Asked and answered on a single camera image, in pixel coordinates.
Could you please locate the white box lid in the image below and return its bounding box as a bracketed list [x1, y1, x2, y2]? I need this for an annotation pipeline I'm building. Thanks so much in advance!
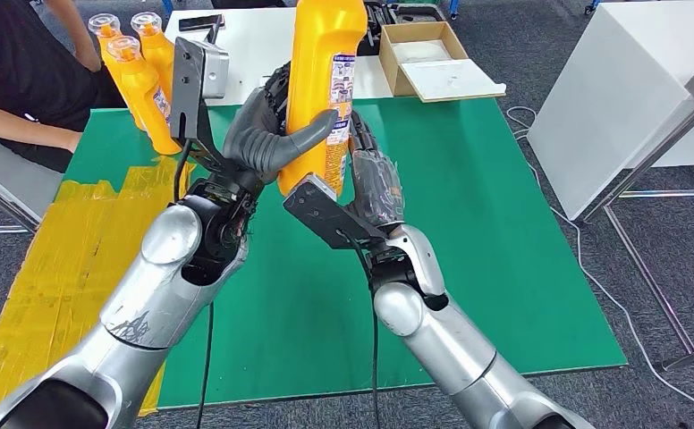
[402, 59, 507, 104]

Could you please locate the black chair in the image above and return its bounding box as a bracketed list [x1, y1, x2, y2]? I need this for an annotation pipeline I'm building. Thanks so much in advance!
[209, 0, 286, 8]

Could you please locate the brown cardboard box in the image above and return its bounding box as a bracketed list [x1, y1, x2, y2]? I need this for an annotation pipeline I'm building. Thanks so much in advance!
[378, 21, 470, 99]

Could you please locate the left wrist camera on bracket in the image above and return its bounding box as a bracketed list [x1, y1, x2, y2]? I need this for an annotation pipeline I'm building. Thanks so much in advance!
[169, 36, 232, 174]

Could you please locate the large white table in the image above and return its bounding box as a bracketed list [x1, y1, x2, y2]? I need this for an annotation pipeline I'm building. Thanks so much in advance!
[525, 0, 694, 223]

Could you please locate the orange plastic bottle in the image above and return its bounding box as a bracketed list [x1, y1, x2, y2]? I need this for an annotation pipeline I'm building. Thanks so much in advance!
[106, 35, 182, 157]
[130, 12, 177, 103]
[87, 13, 147, 132]
[276, 0, 369, 200]

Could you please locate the white floor cable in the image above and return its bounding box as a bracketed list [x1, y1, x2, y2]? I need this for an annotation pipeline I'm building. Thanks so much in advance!
[504, 106, 694, 415]

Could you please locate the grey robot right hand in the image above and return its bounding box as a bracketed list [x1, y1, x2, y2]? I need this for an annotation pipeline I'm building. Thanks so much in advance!
[345, 108, 407, 228]

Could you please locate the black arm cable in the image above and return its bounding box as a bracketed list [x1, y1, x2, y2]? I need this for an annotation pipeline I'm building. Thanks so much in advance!
[337, 229, 383, 429]
[173, 139, 216, 429]

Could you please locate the black smartphone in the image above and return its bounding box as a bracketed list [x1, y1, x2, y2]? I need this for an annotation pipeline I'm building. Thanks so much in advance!
[178, 13, 226, 32]

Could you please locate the grey side table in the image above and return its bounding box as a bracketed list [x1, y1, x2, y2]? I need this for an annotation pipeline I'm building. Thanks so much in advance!
[0, 130, 63, 237]

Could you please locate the white foam insert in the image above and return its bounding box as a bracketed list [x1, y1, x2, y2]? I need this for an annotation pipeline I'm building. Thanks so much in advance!
[393, 39, 453, 65]

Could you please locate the black tool case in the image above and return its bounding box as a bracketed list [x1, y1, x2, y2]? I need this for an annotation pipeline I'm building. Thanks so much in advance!
[360, 0, 446, 58]

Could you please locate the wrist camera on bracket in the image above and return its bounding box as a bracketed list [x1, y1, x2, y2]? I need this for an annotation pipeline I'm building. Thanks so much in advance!
[169, 36, 232, 174]
[282, 172, 391, 251]

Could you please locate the person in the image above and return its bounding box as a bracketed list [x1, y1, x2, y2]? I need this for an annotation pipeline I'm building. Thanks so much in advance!
[0, 0, 127, 174]

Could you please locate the yellow plastic sheet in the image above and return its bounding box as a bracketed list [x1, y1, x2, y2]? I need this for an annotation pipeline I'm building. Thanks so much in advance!
[0, 156, 199, 419]

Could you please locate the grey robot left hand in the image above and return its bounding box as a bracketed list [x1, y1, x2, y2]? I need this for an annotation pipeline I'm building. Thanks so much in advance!
[222, 61, 342, 189]

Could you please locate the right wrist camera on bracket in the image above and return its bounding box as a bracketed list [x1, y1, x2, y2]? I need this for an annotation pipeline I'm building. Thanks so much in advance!
[282, 172, 391, 251]

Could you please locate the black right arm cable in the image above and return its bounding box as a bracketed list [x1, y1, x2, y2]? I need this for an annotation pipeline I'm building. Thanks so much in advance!
[337, 229, 383, 429]

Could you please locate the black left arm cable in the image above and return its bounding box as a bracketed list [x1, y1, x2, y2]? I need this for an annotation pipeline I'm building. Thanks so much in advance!
[173, 139, 216, 429]

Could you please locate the green table mat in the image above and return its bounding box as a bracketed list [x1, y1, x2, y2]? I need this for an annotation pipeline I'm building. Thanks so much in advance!
[62, 97, 629, 411]

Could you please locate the person's left hand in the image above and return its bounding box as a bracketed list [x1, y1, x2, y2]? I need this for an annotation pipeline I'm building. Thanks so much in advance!
[75, 49, 105, 74]

